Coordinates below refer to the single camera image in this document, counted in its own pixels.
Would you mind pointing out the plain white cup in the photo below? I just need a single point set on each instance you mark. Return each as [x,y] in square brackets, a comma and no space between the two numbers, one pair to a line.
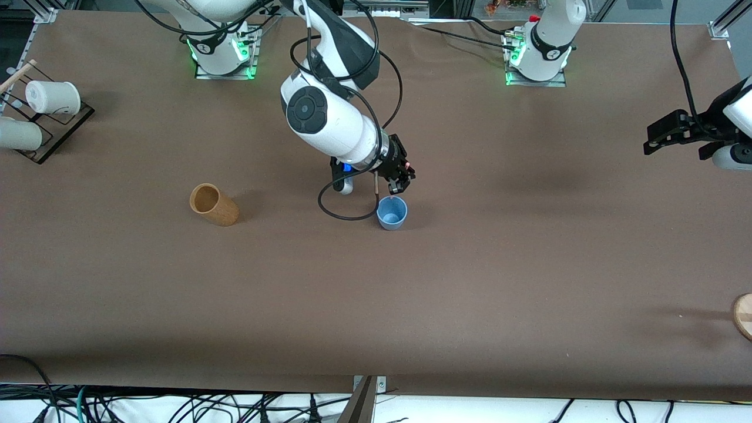
[17,135]

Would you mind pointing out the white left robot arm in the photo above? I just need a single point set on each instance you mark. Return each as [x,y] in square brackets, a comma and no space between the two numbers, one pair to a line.
[552,35]

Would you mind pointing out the grey equipment box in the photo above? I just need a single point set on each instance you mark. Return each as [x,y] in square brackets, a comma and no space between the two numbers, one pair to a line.
[385,7]

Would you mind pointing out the wooden rod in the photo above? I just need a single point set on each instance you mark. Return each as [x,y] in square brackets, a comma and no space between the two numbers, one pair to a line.
[17,73]

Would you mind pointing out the white cup with label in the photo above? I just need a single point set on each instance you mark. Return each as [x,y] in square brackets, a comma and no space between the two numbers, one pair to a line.
[51,97]

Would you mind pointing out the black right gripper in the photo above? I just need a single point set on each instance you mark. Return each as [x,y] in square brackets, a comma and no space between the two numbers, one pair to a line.
[395,161]

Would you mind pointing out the bamboo cylinder cup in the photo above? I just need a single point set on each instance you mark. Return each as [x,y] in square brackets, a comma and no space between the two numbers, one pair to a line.
[220,211]

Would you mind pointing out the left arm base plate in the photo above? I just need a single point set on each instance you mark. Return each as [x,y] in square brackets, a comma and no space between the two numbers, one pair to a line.
[552,82]

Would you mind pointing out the blue cup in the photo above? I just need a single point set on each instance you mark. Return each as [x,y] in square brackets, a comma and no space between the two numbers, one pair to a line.
[392,216]

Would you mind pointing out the metal table bracket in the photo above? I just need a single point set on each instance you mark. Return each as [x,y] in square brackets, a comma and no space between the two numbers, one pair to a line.
[380,385]

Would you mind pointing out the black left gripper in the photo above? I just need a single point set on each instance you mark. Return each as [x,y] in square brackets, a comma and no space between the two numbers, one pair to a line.
[698,130]

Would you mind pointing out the aluminium frame rail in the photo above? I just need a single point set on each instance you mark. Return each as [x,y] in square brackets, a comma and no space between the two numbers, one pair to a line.
[46,16]
[718,29]

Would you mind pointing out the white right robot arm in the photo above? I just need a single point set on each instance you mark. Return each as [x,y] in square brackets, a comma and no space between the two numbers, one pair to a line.
[329,123]

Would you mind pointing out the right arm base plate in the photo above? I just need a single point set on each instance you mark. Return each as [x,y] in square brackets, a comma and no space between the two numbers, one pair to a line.
[202,71]

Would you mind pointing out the round wooden disc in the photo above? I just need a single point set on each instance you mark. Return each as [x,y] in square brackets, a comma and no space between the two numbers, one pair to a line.
[744,317]

